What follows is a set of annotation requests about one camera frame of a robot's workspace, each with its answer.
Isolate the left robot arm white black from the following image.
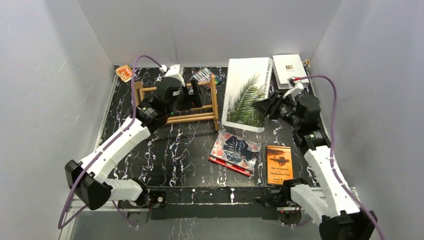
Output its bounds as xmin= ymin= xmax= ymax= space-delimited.
xmin=64 ymin=77 xmax=204 ymax=210

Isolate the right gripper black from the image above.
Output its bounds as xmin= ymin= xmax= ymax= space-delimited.
xmin=251 ymin=90 xmax=302 ymax=130

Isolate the pack of coloured markers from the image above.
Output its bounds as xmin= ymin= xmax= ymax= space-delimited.
xmin=191 ymin=67 xmax=222 ymax=90

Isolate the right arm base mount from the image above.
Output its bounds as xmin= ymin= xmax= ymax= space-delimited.
xmin=254 ymin=186 xmax=312 ymax=228

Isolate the orange Huckleberry Finn book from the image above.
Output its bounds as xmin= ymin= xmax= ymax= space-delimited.
xmin=266 ymin=145 xmax=294 ymax=186

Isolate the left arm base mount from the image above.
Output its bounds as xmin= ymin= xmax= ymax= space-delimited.
xmin=116 ymin=189 xmax=167 ymax=229

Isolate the red book under floral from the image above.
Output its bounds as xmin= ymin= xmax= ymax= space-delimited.
xmin=208 ymin=156 xmax=251 ymax=177

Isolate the white palm leaf book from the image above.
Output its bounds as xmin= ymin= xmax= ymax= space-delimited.
xmin=221 ymin=57 xmax=273 ymax=133

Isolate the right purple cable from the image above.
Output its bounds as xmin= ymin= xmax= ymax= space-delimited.
xmin=291 ymin=74 xmax=387 ymax=240

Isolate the white book with brown bars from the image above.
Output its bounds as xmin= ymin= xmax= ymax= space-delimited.
xmin=272 ymin=54 xmax=307 ymax=90

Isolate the aluminium frame rail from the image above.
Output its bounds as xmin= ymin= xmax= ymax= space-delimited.
xmin=59 ymin=187 xmax=372 ymax=240

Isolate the purple cable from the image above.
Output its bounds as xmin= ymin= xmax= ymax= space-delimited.
xmin=291 ymin=74 xmax=387 ymax=240
xmin=57 ymin=54 xmax=167 ymax=230

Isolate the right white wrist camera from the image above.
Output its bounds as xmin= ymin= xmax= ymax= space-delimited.
xmin=286 ymin=77 xmax=304 ymax=98

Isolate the floral patterned book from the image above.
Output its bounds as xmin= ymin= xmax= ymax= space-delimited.
xmin=209 ymin=130 xmax=261 ymax=173

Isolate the small orange card box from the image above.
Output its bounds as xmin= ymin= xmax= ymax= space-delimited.
xmin=115 ymin=64 xmax=133 ymax=83

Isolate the wooden book rack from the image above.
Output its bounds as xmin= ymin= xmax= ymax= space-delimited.
xmin=132 ymin=74 xmax=219 ymax=131

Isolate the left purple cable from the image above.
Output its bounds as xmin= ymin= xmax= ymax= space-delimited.
xmin=57 ymin=54 xmax=167 ymax=230

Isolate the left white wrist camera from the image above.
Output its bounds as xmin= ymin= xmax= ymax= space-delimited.
xmin=164 ymin=64 xmax=186 ymax=87

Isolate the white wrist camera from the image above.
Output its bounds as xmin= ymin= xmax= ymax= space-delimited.
xmin=286 ymin=77 xmax=304 ymax=98
xmin=164 ymin=64 xmax=186 ymax=87

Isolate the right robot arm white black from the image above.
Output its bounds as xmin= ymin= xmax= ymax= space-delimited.
xmin=252 ymin=92 xmax=377 ymax=240

